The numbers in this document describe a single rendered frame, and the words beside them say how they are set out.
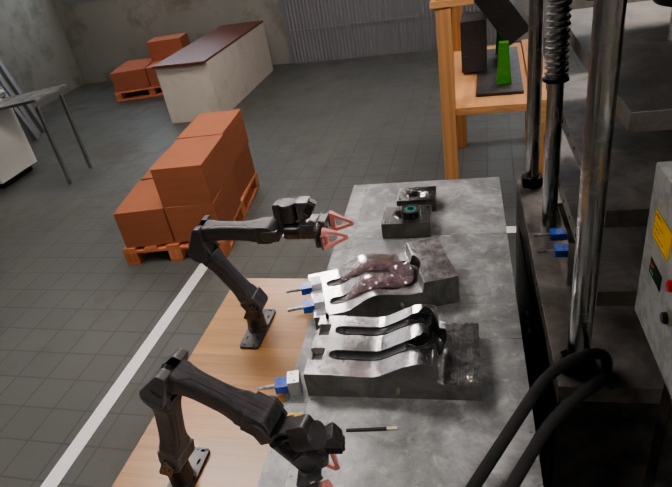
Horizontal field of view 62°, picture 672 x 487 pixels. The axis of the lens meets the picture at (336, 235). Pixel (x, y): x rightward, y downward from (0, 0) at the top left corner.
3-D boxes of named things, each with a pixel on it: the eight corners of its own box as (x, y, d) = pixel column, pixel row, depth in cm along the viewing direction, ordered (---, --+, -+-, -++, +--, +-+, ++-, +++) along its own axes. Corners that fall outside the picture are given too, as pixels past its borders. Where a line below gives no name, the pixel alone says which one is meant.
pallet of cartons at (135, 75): (209, 76, 860) (197, 30, 825) (183, 96, 785) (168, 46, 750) (140, 82, 891) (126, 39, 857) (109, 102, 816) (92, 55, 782)
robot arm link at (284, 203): (299, 194, 170) (262, 195, 173) (291, 208, 163) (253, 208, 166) (306, 226, 176) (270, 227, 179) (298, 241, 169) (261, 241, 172)
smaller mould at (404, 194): (397, 213, 252) (396, 201, 249) (400, 199, 263) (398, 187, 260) (436, 211, 248) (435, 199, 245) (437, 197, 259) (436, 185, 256)
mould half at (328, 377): (308, 395, 167) (300, 362, 161) (325, 336, 189) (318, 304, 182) (482, 401, 156) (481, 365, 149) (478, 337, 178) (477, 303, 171)
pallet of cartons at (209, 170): (116, 265, 412) (79, 179, 376) (181, 189, 510) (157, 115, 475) (225, 262, 392) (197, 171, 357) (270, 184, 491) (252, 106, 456)
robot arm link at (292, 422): (333, 425, 120) (300, 386, 117) (318, 459, 113) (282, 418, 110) (295, 433, 127) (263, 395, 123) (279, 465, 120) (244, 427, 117)
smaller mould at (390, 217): (382, 238, 236) (380, 224, 232) (386, 220, 248) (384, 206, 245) (431, 237, 231) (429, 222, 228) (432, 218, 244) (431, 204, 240)
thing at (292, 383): (258, 401, 169) (254, 388, 166) (259, 389, 173) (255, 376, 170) (302, 394, 168) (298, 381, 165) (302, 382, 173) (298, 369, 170)
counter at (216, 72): (273, 69, 832) (263, 20, 796) (220, 121, 663) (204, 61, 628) (232, 73, 850) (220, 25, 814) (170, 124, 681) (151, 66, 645)
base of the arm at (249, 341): (271, 293, 201) (253, 293, 203) (253, 331, 185) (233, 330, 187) (276, 311, 205) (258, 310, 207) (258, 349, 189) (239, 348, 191)
